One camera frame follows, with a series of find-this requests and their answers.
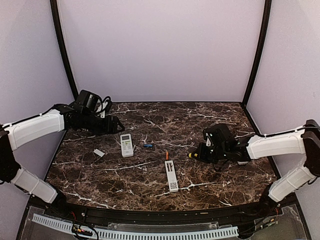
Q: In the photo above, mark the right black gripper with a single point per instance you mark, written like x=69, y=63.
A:
x=201, y=155

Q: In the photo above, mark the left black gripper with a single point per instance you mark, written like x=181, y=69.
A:
x=108, y=130

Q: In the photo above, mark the yellow handled screwdriver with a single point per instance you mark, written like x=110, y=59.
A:
x=193, y=155

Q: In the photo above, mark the white TCL air-conditioner remote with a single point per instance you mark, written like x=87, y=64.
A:
x=126, y=145

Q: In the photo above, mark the slim white remote control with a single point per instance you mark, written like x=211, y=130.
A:
x=171, y=176

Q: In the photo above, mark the white battery cover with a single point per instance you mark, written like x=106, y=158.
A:
x=99, y=153

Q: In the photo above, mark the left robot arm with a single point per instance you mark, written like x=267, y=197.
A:
x=82, y=114

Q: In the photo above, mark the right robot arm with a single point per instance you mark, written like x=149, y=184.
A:
x=220, y=144

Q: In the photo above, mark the white remote at right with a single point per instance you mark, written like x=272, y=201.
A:
x=242, y=162

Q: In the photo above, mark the orange blue battery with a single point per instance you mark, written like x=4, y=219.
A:
x=148, y=145
x=166, y=155

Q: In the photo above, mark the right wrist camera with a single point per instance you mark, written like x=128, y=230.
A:
x=207, y=137

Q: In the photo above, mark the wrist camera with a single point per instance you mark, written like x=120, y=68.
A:
x=103, y=107
x=207, y=137

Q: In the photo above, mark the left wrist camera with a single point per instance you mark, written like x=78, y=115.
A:
x=103, y=107

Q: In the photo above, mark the white slotted cable duct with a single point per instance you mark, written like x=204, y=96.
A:
x=121, y=231

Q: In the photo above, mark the black front rail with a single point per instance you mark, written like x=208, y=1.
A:
x=97, y=216

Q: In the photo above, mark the left black frame post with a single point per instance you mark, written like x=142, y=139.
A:
x=62, y=48

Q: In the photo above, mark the black frame post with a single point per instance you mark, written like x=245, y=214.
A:
x=258, y=52
x=62, y=48

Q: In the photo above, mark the right black frame post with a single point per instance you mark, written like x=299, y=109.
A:
x=258, y=52

